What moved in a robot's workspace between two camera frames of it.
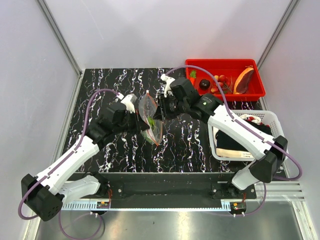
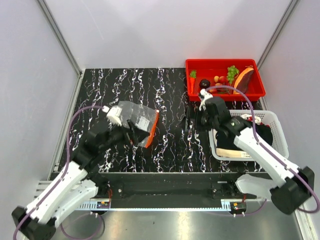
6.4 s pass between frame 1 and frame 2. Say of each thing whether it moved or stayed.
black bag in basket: stayed
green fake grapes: moved
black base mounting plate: stayed
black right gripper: moved
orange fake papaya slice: stayed
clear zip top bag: moved
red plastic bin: stayed
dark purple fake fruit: stayed
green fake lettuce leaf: stayed
